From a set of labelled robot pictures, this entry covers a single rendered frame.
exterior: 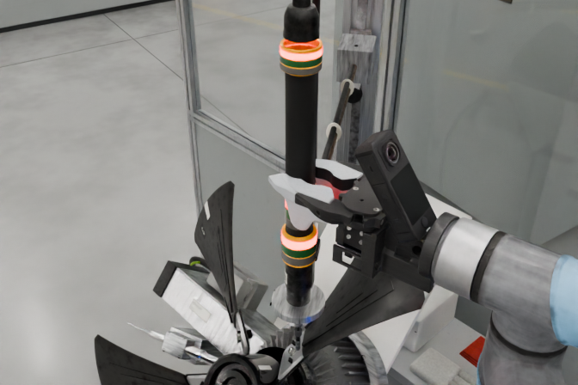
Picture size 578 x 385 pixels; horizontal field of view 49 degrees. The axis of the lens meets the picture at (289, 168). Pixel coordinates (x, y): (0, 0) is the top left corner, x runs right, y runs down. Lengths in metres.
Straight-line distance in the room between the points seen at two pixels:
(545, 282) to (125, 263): 2.74
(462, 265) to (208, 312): 0.77
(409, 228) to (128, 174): 3.27
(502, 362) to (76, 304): 2.54
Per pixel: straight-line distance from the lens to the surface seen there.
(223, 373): 1.08
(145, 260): 3.21
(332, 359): 1.15
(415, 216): 0.66
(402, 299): 0.92
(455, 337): 1.67
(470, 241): 0.64
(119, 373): 1.27
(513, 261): 0.63
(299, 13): 0.63
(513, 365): 0.67
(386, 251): 0.70
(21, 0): 6.25
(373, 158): 0.63
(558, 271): 0.63
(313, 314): 0.84
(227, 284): 1.12
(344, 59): 1.29
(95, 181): 3.84
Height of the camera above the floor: 2.05
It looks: 33 degrees down
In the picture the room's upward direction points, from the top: straight up
